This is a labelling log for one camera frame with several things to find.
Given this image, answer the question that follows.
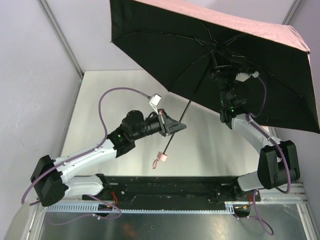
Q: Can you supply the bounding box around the pink and black folding umbrella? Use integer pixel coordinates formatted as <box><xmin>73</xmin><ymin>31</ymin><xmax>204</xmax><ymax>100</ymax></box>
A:
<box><xmin>108</xmin><ymin>0</ymin><xmax>320</xmax><ymax>170</ymax></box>

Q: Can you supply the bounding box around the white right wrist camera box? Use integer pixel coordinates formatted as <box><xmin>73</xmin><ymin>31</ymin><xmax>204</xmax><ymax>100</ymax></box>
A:
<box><xmin>235</xmin><ymin>71</ymin><xmax>260</xmax><ymax>82</ymax></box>

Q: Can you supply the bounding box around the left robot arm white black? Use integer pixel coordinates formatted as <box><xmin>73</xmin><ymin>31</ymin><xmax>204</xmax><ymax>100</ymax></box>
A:
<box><xmin>30</xmin><ymin>108</ymin><xmax>187</xmax><ymax>207</ymax></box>

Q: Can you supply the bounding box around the aluminium corner post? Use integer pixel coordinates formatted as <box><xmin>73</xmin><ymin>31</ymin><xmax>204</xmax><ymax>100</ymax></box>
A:
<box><xmin>281</xmin><ymin>0</ymin><xmax>305</xmax><ymax>25</ymax></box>
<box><xmin>37</xmin><ymin>0</ymin><xmax>84</xmax><ymax>79</ymax></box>

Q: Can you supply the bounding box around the aluminium frame rail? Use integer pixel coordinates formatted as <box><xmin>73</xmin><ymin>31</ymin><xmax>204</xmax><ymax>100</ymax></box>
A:
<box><xmin>259</xmin><ymin>183</ymin><xmax>308</xmax><ymax>204</ymax></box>

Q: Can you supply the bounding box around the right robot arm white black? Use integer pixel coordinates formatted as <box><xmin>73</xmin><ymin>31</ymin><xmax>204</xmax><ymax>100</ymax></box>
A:
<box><xmin>211</xmin><ymin>66</ymin><xmax>300</xmax><ymax>194</ymax></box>

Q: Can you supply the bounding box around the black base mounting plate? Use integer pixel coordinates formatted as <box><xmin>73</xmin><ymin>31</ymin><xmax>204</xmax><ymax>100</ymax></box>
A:
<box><xmin>95</xmin><ymin>174</ymin><xmax>260</xmax><ymax>210</ymax></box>

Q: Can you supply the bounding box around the right aluminium corner post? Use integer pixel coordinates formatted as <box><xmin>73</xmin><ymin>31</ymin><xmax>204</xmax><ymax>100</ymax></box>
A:
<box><xmin>281</xmin><ymin>0</ymin><xmax>305</xmax><ymax>25</ymax></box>

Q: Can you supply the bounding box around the grey slotted cable duct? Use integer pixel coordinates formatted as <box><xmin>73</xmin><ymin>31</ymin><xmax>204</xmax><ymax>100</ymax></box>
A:
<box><xmin>46</xmin><ymin>201</ymin><xmax>235</xmax><ymax>215</ymax></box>

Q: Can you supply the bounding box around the left aluminium corner post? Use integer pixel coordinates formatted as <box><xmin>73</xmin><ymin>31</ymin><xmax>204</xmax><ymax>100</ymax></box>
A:
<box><xmin>37</xmin><ymin>0</ymin><xmax>84</xmax><ymax>79</ymax></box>

